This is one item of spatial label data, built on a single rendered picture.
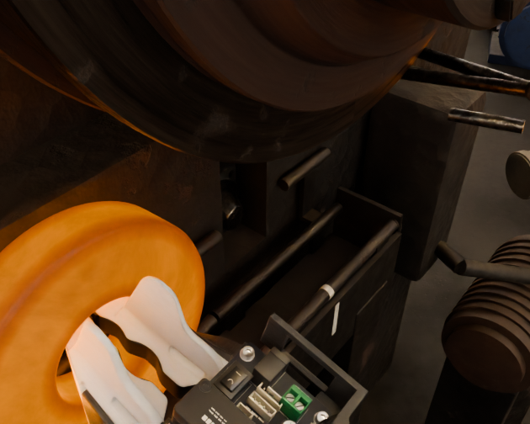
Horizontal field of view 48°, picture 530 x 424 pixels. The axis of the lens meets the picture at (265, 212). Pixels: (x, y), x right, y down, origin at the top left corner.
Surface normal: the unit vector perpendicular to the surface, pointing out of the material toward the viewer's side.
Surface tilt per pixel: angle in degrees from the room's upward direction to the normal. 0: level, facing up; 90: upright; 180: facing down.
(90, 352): 90
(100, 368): 90
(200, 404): 15
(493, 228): 0
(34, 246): 9
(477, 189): 0
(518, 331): 22
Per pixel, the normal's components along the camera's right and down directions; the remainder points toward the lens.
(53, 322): 0.78, 0.37
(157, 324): -0.57, 0.50
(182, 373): 0.19, -0.63
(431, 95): 0.00, -0.77
